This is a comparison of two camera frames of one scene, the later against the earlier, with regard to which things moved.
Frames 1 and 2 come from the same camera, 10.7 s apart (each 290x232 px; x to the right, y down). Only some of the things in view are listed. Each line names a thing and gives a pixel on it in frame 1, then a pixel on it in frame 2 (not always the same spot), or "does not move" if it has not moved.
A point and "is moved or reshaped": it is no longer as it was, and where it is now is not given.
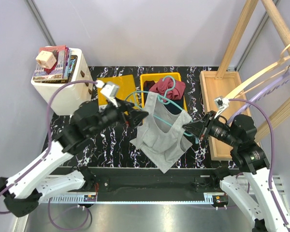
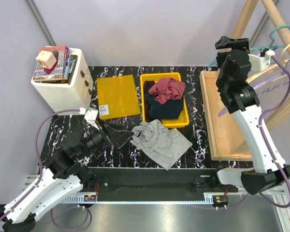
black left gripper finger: (135, 117) to (120, 137)
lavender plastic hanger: (289, 74) to (226, 110)
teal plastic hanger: (164, 99) to (274, 45)
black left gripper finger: (123, 106) to (115, 126)
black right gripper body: (218, 130) to (219, 81)
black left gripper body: (111, 115) to (98, 137)
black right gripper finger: (196, 128) to (234, 44)
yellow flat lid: (126, 87) does not move
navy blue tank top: (148, 84) is moved or reshaped
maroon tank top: (167, 87) does not move
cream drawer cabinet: (67, 98) does not move
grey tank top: (163, 149) is moved or reshaped
